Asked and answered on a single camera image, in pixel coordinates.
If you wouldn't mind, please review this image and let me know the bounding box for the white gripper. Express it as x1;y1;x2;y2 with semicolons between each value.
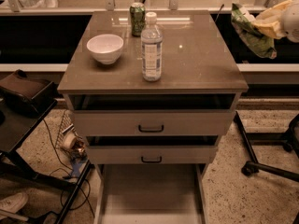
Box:
252;0;299;43

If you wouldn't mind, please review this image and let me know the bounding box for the green jalapeno chip bag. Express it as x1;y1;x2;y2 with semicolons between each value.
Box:
231;4;277;59

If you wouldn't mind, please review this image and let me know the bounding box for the clear plastic water bottle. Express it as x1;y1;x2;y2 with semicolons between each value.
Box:
141;12;163;82

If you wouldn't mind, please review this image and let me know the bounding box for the black chair base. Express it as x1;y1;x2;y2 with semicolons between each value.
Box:
229;110;299;224

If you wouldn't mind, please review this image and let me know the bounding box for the green soda can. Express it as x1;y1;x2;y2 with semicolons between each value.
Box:
130;2;145;36

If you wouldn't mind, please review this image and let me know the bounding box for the white ceramic bowl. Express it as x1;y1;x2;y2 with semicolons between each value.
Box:
86;34;124;64

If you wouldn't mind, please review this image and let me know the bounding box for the grey drawer cabinet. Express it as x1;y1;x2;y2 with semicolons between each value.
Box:
58;11;248;224

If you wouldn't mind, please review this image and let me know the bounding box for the upper grey drawer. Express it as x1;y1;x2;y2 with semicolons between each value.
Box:
71;111;235;136

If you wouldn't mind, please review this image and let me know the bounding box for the grey drawer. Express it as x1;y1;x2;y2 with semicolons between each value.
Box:
86;146;218;164
71;111;235;136

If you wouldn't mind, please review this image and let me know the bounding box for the middle grey drawer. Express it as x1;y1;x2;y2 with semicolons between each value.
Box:
86;146;218;164

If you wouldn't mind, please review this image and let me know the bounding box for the open bottom drawer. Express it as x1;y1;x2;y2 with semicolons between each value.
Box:
93;164;208;224

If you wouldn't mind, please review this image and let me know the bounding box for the tape roll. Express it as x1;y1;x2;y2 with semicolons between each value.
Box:
62;132;77;149

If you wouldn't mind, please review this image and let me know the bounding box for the black box on cart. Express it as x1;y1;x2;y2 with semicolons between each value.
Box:
0;70;55;117

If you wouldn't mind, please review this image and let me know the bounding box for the black side cart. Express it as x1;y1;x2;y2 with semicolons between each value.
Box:
0;96;94;224

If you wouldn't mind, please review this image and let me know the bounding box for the white shoe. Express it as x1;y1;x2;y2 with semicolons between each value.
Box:
0;192;28;213

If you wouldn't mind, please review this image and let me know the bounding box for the wire mesh basket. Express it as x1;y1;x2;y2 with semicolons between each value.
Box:
55;110;86;160

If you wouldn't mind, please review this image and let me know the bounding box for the black floor cable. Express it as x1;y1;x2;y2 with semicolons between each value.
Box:
41;118;95;217

